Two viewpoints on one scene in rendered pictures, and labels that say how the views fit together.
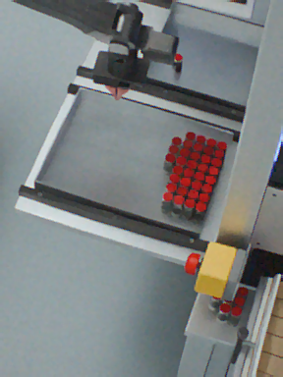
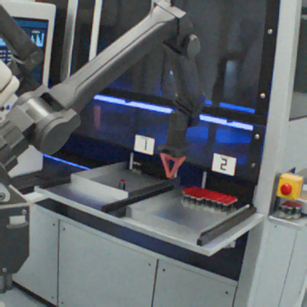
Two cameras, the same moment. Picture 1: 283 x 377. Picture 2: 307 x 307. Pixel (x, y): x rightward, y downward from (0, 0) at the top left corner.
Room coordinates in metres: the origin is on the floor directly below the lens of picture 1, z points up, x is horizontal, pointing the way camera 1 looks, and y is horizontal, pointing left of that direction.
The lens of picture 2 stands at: (0.77, 1.41, 1.40)
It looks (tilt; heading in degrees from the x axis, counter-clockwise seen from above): 13 degrees down; 290
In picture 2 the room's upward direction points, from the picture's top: 6 degrees clockwise
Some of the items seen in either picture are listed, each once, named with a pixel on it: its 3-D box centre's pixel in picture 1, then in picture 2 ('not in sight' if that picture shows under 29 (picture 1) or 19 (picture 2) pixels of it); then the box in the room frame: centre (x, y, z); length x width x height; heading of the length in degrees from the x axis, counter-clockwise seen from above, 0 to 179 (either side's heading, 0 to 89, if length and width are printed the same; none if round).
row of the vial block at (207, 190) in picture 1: (210, 182); (213, 198); (1.11, -0.15, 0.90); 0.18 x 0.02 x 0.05; 167
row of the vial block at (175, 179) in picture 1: (178, 172); (204, 202); (1.12, -0.09, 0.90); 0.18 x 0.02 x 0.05; 166
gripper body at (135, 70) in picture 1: (122, 60); (175, 140); (1.21, 0.04, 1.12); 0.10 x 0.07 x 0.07; 84
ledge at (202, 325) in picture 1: (228, 314); (291, 218); (0.82, -0.21, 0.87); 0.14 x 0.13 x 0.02; 77
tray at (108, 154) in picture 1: (136, 161); (190, 210); (1.14, 0.00, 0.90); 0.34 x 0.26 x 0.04; 77
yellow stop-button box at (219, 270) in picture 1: (219, 271); (290, 186); (0.85, -0.17, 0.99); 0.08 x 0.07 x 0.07; 77
